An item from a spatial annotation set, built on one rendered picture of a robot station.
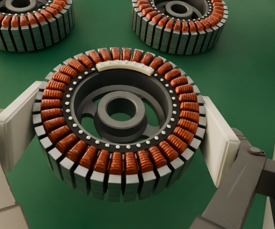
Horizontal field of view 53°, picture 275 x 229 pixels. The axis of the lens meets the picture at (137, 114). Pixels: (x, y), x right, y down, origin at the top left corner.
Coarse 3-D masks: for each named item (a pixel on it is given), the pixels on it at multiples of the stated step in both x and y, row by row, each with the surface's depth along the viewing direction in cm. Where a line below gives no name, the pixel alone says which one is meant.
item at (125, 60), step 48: (48, 96) 17; (96, 96) 21; (144, 96) 21; (192, 96) 18; (48, 144) 16; (96, 144) 16; (144, 144) 16; (192, 144) 16; (96, 192) 16; (144, 192) 16
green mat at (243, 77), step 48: (96, 0) 37; (240, 0) 40; (48, 48) 30; (96, 48) 31; (144, 48) 32; (240, 48) 33; (0, 96) 26; (240, 96) 29; (48, 192) 21; (192, 192) 22
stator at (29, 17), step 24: (0, 0) 32; (24, 0) 31; (48, 0) 32; (72, 0) 31; (0, 24) 27; (24, 24) 27; (48, 24) 28; (72, 24) 32; (0, 48) 29; (24, 48) 29
